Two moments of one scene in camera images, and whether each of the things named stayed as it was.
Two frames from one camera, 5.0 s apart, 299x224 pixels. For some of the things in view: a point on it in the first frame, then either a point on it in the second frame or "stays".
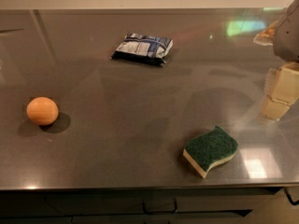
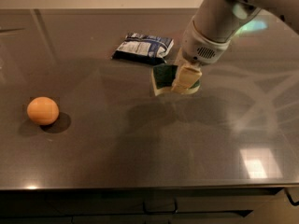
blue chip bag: [143, 49] stays
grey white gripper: [289, 36] -> [202, 47]
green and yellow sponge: [206, 150] -> [163, 77]
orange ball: [42, 111] stays
